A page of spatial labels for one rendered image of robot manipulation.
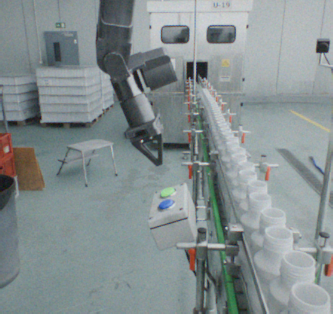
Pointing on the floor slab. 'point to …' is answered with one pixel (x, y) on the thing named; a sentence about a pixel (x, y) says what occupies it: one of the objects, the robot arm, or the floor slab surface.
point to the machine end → (218, 53)
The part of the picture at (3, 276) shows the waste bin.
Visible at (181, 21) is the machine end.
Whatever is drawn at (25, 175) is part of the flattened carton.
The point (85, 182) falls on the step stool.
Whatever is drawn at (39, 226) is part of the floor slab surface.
